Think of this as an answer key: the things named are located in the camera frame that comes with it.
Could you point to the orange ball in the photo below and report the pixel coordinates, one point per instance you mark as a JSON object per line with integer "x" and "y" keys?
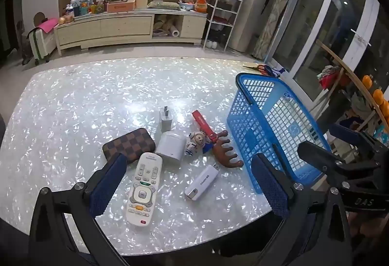
{"x": 378, "y": 95}
{"x": 367, "y": 82}
{"x": 385, "y": 108}

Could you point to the patterned curtain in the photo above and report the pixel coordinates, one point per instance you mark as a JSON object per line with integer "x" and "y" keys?
{"x": 282, "y": 4}

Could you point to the pile of small packages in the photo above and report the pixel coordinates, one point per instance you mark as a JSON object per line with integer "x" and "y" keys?
{"x": 83, "y": 6}

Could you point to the white plug charger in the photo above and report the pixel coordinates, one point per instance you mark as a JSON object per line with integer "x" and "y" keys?
{"x": 165, "y": 123}

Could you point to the white remote control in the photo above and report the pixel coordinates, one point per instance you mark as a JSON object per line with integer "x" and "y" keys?
{"x": 142, "y": 190}

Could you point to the curved wooden frame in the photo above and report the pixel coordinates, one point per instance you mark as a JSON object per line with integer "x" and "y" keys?
{"x": 340, "y": 62}

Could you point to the white usb dongle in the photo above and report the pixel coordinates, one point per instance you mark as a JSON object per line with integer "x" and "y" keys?
{"x": 200, "y": 184}

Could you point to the pink folder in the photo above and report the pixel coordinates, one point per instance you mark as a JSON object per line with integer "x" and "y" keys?
{"x": 48, "y": 24}

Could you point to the blue plastic mesh basket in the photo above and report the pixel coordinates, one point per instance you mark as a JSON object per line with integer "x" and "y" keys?
{"x": 243, "y": 132}

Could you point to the cream suitcase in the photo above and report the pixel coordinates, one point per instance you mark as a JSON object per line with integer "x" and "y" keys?
{"x": 41, "y": 44}

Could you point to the white earbuds case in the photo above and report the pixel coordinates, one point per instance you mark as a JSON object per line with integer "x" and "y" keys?
{"x": 170, "y": 145}

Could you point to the glass sliding door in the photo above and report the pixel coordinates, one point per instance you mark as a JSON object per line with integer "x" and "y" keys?
{"x": 316, "y": 10}

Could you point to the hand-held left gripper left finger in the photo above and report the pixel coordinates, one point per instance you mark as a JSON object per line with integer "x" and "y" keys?
{"x": 106, "y": 187}

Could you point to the brown antler-shaped comb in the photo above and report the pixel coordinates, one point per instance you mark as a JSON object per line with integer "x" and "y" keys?
{"x": 221, "y": 153}

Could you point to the brown checkered case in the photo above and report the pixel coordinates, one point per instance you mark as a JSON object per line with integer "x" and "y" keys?
{"x": 130, "y": 141}

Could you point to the small round basket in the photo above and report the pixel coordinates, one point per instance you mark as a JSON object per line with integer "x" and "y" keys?
{"x": 185, "y": 2}

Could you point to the white paper roll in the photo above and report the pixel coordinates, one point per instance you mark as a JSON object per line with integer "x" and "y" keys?
{"x": 173, "y": 31}

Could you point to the cream tv cabinet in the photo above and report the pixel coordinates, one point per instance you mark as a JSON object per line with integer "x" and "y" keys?
{"x": 121, "y": 28}

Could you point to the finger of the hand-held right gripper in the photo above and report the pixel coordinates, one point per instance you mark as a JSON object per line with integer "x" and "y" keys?
{"x": 349, "y": 132}
{"x": 316, "y": 155}

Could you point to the orange storage box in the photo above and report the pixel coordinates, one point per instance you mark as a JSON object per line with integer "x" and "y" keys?
{"x": 120, "y": 6}

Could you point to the green pillow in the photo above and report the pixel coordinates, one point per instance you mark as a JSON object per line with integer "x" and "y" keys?
{"x": 162, "y": 5}

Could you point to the orange pouch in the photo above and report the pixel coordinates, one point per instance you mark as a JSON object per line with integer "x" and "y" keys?
{"x": 201, "y": 3}

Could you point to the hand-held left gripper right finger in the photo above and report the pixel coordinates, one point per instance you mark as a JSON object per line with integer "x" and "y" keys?
{"x": 270, "y": 187}

